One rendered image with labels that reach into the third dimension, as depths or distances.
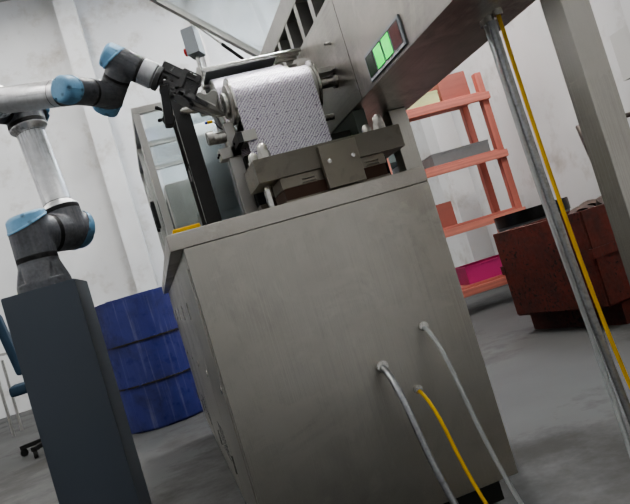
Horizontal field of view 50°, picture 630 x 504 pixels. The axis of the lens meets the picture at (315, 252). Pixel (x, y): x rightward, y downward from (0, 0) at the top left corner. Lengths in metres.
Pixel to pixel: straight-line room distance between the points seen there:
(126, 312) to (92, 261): 6.11
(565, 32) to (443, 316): 0.72
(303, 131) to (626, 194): 0.93
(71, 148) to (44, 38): 1.79
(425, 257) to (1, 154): 10.16
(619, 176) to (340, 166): 0.68
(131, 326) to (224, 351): 3.35
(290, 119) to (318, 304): 0.58
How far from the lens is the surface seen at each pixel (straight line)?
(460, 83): 6.29
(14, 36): 11.99
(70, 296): 1.98
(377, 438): 1.67
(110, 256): 10.95
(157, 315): 4.92
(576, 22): 1.39
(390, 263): 1.66
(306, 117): 1.95
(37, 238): 2.06
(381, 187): 1.68
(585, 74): 1.37
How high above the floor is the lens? 0.72
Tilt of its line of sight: 2 degrees up
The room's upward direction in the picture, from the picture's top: 17 degrees counter-clockwise
